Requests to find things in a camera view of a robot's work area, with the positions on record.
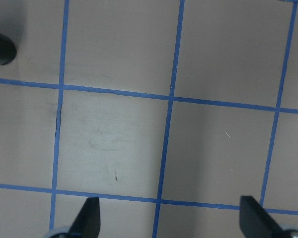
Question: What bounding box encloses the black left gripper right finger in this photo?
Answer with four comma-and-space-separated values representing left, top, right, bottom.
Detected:
239, 196, 286, 238

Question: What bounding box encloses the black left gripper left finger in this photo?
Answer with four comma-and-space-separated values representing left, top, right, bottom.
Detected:
66, 197, 101, 238

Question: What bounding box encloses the dark wine bottle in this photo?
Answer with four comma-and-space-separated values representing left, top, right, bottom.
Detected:
0, 33, 17, 65

